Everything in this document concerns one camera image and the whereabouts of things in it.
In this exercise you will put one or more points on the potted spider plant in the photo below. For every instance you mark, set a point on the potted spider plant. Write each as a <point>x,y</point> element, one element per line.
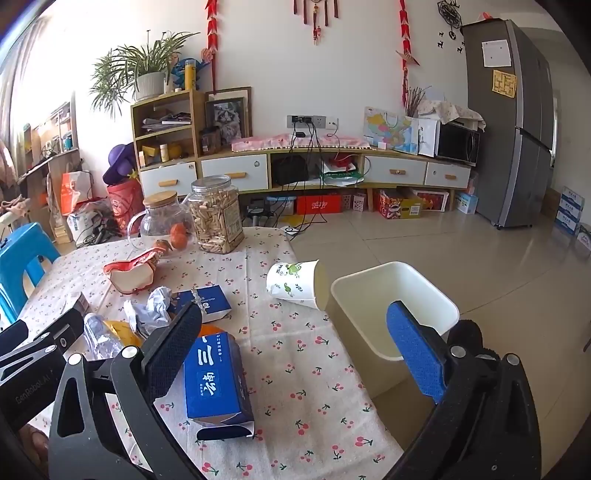
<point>118,71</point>

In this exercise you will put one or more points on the tangerine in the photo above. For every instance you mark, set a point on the tangerine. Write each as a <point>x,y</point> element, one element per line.
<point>178,237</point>

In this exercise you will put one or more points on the cherry print tablecloth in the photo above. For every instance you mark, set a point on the cherry print tablecloth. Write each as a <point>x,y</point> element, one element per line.
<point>269,392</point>

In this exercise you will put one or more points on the framed cat picture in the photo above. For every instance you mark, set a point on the framed cat picture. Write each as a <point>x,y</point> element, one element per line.
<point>228,115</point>

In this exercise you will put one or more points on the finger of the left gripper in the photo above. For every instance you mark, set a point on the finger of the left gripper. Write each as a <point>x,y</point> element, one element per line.
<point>13,336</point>

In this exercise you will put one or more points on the purple hat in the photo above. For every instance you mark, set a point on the purple hat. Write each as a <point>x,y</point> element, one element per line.
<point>121,159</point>

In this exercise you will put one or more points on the wooden TV cabinet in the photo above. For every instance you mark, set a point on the wooden TV cabinet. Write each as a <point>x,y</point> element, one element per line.
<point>291,171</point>

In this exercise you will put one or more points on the black microwave oven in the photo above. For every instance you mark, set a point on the black microwave oven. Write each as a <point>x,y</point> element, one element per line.
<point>458,143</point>

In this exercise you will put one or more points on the person's left hand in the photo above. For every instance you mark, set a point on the person's left hand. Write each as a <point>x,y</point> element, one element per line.
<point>35,444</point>

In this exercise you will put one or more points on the large blue tissue box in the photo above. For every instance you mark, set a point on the large blue tissue box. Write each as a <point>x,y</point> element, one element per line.
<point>216,394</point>

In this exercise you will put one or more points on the plastic jar of seeds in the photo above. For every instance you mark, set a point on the plastic jar of seeds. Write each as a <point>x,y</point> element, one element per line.
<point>214,207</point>

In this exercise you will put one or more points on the yellow snack wrapper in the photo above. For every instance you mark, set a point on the yellow snack wrapper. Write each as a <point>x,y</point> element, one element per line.
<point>123,332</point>

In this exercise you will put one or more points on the small blue biscuit box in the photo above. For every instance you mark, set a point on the small blue biscuit box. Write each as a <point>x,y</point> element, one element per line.
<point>212,301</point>

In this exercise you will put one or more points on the wooden shelf unit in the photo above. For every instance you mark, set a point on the wooden shelf unit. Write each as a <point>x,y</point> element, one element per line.
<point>167,127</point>

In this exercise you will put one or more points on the blue plastic stool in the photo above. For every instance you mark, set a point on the blue plastic stool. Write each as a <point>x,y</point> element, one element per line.
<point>21,254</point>

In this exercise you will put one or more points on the red box under cabinet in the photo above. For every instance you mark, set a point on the red box under cabinet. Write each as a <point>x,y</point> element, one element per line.
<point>318,204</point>

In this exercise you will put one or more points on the paper cup with green print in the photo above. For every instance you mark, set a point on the paper cup with green print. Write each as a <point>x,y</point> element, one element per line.
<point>301,283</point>

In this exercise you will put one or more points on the white paper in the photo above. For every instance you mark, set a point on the white paper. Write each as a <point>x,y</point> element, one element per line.
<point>144,318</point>

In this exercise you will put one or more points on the red white snack bag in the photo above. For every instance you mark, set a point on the red white snack bag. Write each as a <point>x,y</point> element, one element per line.
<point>134,275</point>

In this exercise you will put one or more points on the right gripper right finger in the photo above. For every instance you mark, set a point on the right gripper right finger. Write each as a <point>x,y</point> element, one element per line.
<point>484,424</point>

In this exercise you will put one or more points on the colourful map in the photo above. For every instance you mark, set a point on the colourful map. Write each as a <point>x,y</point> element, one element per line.
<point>386,130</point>

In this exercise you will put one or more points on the grey refrigerator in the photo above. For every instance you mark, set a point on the grey refrigerator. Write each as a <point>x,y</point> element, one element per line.
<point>510,86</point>

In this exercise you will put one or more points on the glass teapot with wooden lid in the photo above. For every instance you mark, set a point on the glass teapot with wooden lid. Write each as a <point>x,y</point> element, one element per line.
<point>161,211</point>

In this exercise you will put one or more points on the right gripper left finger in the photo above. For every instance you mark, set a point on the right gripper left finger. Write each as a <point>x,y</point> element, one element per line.
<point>84,442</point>

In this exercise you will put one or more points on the white trash bin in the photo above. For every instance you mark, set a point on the white trash bin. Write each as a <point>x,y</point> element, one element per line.
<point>376,313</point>

